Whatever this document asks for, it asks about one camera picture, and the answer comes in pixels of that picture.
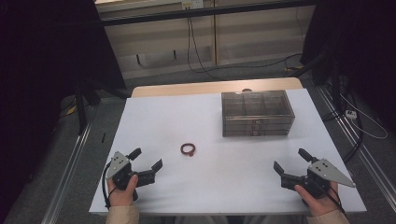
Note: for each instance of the black wall hook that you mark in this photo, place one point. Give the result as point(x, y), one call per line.
point(138, 59)
point(175, 54)

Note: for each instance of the black metal stand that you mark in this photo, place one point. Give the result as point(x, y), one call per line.
point(334, 87)
point(81, 115)

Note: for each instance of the transparent grey drawer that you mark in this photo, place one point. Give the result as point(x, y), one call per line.
point(243, 132)

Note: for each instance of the aluminium floor rail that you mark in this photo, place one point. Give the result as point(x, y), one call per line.
point(67, 177)
point(370, 165)

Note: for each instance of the black curtain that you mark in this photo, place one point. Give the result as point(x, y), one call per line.
point(37, 62)
point(358, 37)

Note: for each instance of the transparent grey drawer box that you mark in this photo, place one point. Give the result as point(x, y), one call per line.
point(258, 105)

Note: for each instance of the white power strip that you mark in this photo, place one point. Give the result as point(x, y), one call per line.
point(351, 114)

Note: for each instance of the white wall socket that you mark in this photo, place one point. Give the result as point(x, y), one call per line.
point(196, 3)

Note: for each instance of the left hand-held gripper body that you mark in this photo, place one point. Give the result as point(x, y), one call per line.
point(120, 174)

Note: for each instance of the yellow floor tape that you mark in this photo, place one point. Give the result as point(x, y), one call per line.
point(294, 67)
point(71, 109)

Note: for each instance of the person's right hand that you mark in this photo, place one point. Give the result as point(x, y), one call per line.
point(320, 205)

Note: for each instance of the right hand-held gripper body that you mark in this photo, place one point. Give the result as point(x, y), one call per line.
point(320, 177)

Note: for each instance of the person's left hand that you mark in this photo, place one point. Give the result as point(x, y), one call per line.
point(121, 197)

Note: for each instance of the black horizontal bar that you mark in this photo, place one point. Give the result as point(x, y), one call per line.
point(199, 13)

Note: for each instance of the small black floor object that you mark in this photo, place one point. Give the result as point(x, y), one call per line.
point(103, 137)

